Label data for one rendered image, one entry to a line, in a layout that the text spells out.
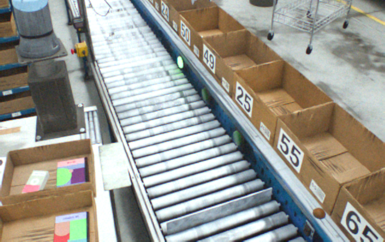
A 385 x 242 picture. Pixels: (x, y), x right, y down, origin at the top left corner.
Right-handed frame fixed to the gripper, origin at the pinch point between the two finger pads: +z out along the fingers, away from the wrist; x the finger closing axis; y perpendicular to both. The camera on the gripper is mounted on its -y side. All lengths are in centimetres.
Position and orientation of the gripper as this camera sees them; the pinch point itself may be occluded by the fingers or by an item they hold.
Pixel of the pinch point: (201, 1)
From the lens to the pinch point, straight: 231.3
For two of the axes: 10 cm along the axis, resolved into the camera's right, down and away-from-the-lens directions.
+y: 3.5, 5.7, -7.4
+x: 9.4, -2.3, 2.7
